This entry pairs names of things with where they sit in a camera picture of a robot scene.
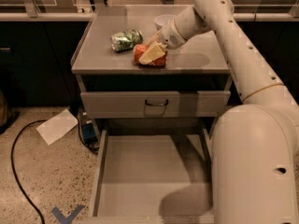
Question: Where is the open middle drawer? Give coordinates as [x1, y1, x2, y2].
[73, 128, 247, 224]

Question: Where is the blue tape cross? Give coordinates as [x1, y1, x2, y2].
[51, 204, 86, 224]

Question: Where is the grey drawer cabinet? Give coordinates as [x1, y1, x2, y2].
[72, 5, 240, 128]

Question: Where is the white ceramic bowl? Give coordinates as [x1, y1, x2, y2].
[154, 14, 175, 30]

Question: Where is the red coke can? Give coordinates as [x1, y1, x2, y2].
[133, 44, 168, 68]

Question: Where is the white paper sheet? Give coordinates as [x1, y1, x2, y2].
[36, 109, 78, 145]

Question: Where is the closed top drawer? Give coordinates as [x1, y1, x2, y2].
[81, 91, 231, 119]

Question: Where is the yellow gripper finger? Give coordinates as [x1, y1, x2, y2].
[137, 41, 168, 66]
[144, 31, 160, 46]

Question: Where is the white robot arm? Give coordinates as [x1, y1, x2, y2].
[147, 0, 299, 224]

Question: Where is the green soda can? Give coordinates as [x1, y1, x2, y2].
[110, 29, 143, 52]

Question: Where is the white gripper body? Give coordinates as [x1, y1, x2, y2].
[158, 19, 186, 49]

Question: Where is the black drawer handle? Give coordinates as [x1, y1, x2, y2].
[145, 99, 169, 107]

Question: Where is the black cable left floor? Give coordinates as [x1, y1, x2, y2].
[10, 119, 48, 224]

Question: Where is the blue power box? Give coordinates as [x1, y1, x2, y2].
[81, 123, 96, 143]

